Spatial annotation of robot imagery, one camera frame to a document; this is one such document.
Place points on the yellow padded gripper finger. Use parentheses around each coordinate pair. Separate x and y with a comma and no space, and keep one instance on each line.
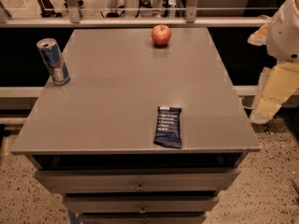
(276,85)

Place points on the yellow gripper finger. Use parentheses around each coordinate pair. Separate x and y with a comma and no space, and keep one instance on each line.
(259,37)

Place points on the dark blue rxbar wrapper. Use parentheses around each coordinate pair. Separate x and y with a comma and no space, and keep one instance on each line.
(168,127)

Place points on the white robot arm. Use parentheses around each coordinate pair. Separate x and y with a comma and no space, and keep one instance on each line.
(283,33)

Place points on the red apple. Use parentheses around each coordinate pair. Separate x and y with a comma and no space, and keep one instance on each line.
(160,35)

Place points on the grey metal railing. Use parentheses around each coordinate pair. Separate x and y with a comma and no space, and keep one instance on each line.
(92,13)

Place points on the bottom grey drawer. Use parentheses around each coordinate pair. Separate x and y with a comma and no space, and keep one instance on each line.
(153,218)

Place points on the grey drawer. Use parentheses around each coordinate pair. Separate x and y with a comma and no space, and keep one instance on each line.
(140,204)
(117,181)
(153,218)

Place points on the grey drawer cabinet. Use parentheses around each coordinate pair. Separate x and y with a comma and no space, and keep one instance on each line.
(105,117)

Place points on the blue silver energy drink can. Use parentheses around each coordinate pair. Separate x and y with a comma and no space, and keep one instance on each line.
(54,60)

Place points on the middle grey drawer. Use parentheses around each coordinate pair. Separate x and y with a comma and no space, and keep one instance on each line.
(140,204)

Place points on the top grey drawer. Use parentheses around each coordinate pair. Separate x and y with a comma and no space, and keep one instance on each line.
(117,181)

